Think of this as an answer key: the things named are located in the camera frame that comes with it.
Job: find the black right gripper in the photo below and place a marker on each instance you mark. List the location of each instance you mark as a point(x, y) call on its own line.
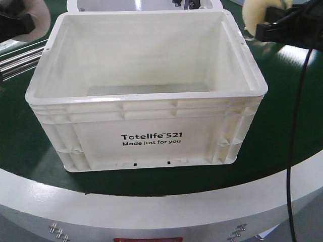
point(306, 20)

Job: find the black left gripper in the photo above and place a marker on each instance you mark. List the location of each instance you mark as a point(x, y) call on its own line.
point(24, 21)

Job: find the yellow smiling plush toy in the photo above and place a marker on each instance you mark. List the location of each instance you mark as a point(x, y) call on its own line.
point(254, 11)

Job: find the white Totelife plastic crate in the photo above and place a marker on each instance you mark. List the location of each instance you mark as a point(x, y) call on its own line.
point(130, 90)

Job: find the shiny metal rods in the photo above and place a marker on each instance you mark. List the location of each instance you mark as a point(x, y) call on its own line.
point(17, 57)

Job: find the white round table rim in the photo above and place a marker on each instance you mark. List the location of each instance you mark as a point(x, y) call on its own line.
point(58, 214)

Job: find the red label plate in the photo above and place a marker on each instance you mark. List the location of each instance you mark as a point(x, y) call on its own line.
point(172, 239)

